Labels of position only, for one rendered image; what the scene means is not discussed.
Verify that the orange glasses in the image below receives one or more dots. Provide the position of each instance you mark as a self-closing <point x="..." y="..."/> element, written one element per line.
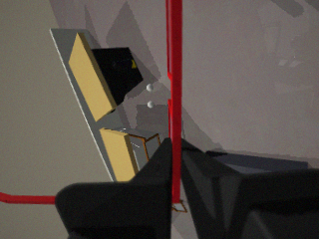
<point x="178" y="207"/>

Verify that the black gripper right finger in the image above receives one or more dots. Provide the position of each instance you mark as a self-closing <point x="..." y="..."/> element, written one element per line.
<point x="217" y="195"/>

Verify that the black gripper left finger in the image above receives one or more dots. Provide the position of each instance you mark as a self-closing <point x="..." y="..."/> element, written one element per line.
<point x="146" y="199"/>

